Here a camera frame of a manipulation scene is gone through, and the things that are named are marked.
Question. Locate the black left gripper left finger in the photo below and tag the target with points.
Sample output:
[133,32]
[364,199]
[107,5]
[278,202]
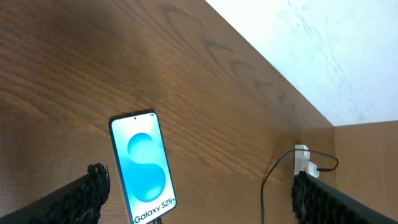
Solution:
[78,202]

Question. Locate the white charger plug adapter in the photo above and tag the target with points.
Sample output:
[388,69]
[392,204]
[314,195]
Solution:
[310,168]

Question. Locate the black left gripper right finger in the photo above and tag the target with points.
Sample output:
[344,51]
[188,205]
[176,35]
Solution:
[313,201]

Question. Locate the white power strip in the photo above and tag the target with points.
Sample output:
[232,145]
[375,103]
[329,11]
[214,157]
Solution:
[301,158]

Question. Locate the blue Galaxy smartphone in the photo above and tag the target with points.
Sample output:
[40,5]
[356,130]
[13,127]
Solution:
[143,166]

